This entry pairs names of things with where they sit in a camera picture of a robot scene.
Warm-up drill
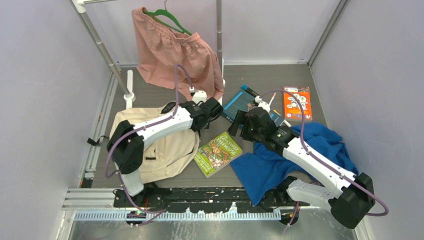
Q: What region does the dark blue hardcover book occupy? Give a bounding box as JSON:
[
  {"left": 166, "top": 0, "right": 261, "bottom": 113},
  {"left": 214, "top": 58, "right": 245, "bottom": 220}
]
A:
[{"left": 221, "top": 89, "right": 286, "bottom": 128}]

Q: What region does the orange comic paperback book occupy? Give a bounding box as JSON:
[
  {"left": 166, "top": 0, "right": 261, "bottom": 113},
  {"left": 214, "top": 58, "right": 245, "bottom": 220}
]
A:
[{"left": 283, "top": 86, "right": 313, "bottom": 122}]

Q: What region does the green treehouse paperback book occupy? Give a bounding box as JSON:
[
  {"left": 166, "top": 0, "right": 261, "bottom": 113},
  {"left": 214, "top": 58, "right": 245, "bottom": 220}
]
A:
[{"left": 194, "top": 132, "right": 243, "bottom": 178}]

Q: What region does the beige canvas backpack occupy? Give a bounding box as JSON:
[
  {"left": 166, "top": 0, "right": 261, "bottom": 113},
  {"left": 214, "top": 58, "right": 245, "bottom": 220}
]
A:
[{"left": 109, "top": 101, "right": 200, "bottom": 183}]

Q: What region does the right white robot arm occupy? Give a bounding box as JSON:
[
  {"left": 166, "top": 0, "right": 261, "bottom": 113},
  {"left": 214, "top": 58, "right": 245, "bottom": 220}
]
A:
[{"left": 228, "top": 107, "right": 376, "bottom": 229}]

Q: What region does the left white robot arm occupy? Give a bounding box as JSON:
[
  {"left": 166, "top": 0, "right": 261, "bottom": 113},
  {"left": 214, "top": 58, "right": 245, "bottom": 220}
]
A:
[{"left": 107, "top": 97, "right": 223, "bottom": 207}]

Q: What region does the blue black highlighter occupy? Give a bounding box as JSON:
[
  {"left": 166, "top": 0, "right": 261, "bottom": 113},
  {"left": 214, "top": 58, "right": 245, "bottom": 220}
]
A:
[{"left": 240, "top": 84, "right": 259, "bottom": 98}]

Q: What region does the pink white pen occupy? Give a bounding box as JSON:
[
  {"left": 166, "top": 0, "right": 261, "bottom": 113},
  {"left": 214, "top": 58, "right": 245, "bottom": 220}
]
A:
[{"left": 268, "top": 92, "right": 277, "bottom": 106}]

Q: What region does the blue cloth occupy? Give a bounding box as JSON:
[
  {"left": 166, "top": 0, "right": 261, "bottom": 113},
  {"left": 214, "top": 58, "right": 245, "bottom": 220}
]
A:
[{"left": 230, "top": 122, "right": 359, "bottom": 206}]

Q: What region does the white clothes rack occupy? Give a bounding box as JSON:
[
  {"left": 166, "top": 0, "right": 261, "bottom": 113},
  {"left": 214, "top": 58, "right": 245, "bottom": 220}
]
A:
[{"left": 71, "top": 0, "right": 224, "bottom": 109}]

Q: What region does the pink cloth garment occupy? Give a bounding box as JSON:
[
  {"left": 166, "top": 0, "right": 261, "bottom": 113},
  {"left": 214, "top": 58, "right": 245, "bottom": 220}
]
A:
[{"left": 131, "top": 7, "right": 225, "bottom": 100}]

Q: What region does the green clothes hanger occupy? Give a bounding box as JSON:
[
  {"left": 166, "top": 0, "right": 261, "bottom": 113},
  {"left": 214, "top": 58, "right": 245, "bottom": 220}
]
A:
[{"left": 142, "top": 0, "right": 192, "bottom": 36}]

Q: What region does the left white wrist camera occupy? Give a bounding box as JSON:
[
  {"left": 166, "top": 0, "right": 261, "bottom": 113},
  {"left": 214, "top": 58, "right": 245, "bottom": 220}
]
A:
[{"left": 189, "top": 86, "right": 207, "bottom": 105}]

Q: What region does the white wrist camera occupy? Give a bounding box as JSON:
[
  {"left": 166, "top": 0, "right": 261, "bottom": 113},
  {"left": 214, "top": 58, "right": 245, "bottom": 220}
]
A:
[
  {"left": 189, "top": 86, "right": 207, "bottom": 105},
  {"left": 253, "top": 95, "right": 271, "bottom": 113}
]

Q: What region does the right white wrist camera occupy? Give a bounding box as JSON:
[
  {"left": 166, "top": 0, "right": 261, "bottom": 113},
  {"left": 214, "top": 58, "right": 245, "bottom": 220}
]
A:
[{"left": 253, "top": 95, "right": 271, "bottom": 113}]

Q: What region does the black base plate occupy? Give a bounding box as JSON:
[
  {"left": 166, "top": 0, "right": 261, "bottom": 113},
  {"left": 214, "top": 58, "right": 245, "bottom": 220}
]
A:
[{"left": 131, "top": 186, "right": 296, "bottom": 214}]

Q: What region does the white slotted cable duct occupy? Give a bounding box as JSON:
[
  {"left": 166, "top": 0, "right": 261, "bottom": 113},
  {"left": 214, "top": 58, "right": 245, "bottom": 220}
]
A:
[{"left": 73, "top": 209, "right": 281, "bottom": 222}]

